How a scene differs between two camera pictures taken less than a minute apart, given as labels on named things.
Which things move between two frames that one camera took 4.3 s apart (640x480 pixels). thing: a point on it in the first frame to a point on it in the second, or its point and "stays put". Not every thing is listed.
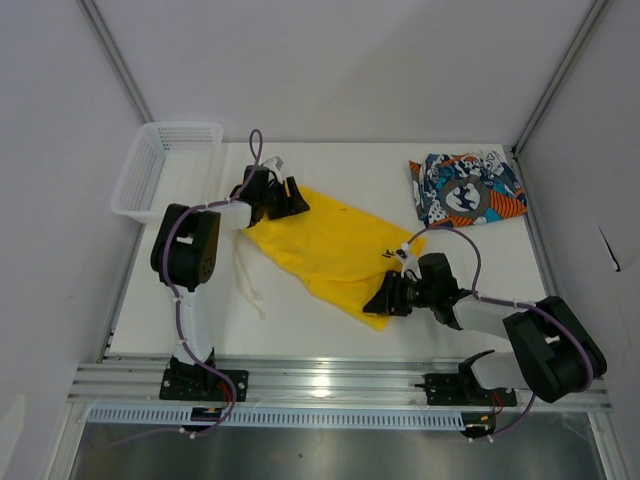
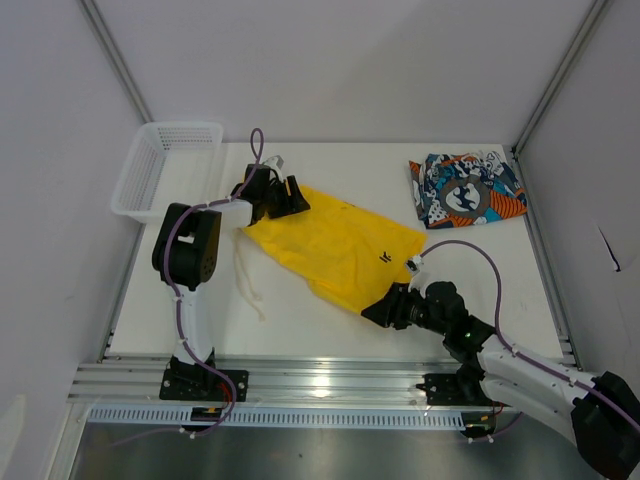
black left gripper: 291,206 stays put
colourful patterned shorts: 463,189 stays put
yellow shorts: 341,253 stays put
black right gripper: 388,300 to 390,309
